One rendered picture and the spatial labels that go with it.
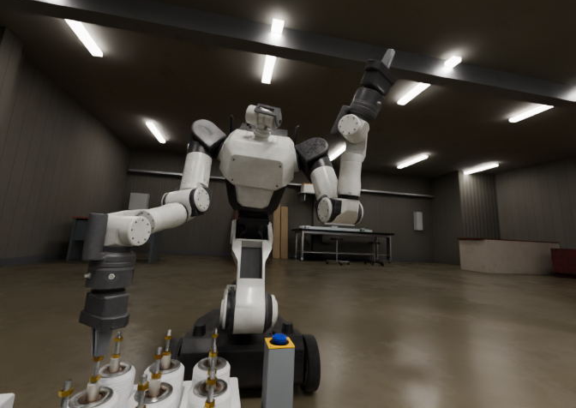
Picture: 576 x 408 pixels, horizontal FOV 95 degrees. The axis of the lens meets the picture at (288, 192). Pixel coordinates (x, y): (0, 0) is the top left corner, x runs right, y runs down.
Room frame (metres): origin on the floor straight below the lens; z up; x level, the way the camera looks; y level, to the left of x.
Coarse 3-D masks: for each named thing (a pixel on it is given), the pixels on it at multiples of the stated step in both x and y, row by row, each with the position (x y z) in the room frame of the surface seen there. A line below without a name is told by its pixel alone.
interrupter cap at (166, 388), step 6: (162, 384) 0.67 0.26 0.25; (168, 384) 0.67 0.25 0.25; (162, 390) 0.65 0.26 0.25; (168, 390) 0.65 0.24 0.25; (138, 396) 0.62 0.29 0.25; (150, 396) 0.63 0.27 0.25; (156, 396) 0.63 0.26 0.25; (162, 396) 0.62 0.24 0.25; (168, 396) 0.63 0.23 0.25; (144, 402) 0.60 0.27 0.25; (150, 402) 0.60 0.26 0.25; (156, 402) 0.61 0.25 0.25
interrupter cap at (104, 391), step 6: (84, 390) 0.63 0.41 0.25; (102, 390) 0.64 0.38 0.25; (108, 390) 0.64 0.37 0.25; (78, 396) 0.61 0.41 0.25; (84, 396) 0.62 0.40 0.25; (102, 396) 0.62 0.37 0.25; (108, 396) 0.62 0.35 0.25; (72, 402) 0.59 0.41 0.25; (78, 402) 0.59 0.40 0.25; (84, 402) 0.60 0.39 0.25; (90, 402) 0.60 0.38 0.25; (96, 402) 0.59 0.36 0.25; (102, 402) 0.59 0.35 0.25
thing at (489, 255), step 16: (464, 240) 7.17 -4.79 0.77; (480, 240) 6.70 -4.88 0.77; (496, 240) 6.64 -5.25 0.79; (512, 240) 6.74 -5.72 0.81; (464, 256) 7.21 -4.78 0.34; (480, 256) 6.73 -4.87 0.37; (496, 256) 6.63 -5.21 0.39; (512, 256) 6.72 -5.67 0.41; (528, 256) 6.82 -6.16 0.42; (544, 256) 6.92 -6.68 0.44; (496, 272) 6.63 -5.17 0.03; (512, 272) 6.72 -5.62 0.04; (528, 272) 6.81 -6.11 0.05; (544, 272) 6.91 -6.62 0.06
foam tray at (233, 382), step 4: (232, 380) 0.85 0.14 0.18; (236, 380) 0.85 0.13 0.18; (184, 384) 0.82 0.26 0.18; (188, 384) 0.82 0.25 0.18; (232, 384) 0.83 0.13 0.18; (236, 384) 0.83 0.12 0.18; (136, 388) 0.79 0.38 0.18; (184, 388) 0.80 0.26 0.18; (188, 388) 0.80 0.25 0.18; (232, 388) 0.81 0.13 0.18; (236, 388) 0.81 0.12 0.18; (184, 392) 0.78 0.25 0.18; (188, 392) 0.78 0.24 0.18; (232, 392) 0.79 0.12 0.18; (236, 392) 0.79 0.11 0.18; (184, 396) 0.76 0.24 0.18; (232, 396) 0.77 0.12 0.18; (236, 396) 0.77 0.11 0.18; (184, 400) 0.75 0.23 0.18; (232, 400) 0.76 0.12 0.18; (236, 400) 0.76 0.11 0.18; (184, 404) 0.73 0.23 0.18; (232, 404) 0.74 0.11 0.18; (236, 404) 0.74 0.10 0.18
